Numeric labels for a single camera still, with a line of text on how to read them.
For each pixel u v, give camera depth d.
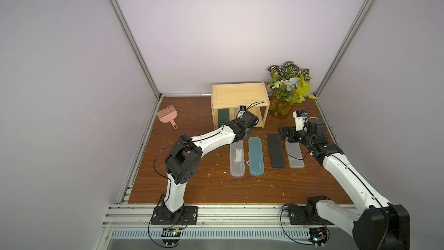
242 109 0.81
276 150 0.92
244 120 0.70
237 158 0.90
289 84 0.93
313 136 0.61
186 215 0.73
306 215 0.72
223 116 1.03
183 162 0.49
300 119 0.72
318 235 0.70
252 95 0.92
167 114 1.10
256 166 0.87
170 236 0.71
